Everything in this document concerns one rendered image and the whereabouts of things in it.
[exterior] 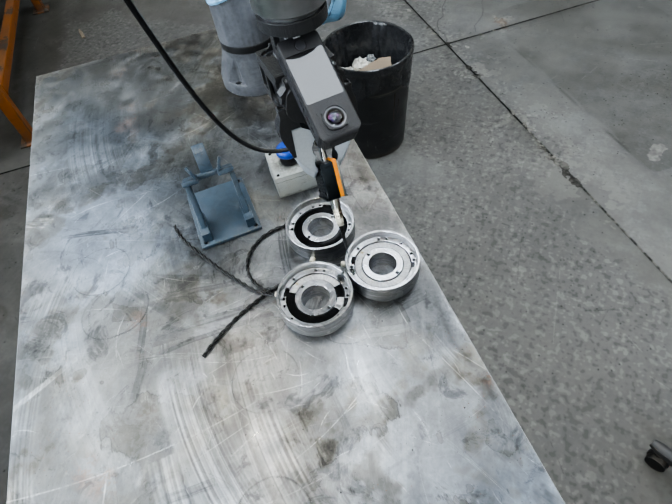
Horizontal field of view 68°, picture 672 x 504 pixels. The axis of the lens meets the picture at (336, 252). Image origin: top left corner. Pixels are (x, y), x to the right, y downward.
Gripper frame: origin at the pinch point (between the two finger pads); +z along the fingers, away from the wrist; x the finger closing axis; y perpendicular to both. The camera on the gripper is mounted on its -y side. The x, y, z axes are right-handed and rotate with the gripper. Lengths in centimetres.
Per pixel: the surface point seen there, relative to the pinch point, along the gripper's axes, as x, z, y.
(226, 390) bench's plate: 23.4, 16.5, -13.4
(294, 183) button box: 1.4, 14.8, 14.4
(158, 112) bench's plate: 17, 17, 51
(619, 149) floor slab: -135, 101, 47
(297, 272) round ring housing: 8.2, 13.7, -3.1
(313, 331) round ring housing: 10.0, 14.0, -12.6
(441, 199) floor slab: -62, 99, 60
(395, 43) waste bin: -72, 63, 109
